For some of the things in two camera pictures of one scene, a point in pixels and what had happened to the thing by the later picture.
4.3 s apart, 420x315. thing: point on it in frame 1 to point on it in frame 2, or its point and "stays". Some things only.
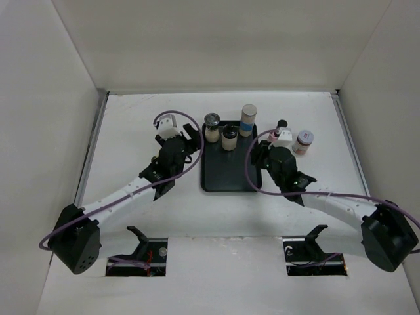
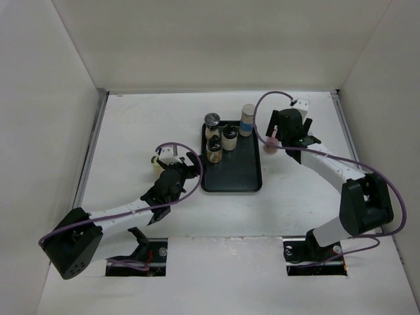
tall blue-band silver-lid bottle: x=248 y=115 stays
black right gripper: x=258 y=153 to x=275 y=121
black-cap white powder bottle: x=230 y=133 stays
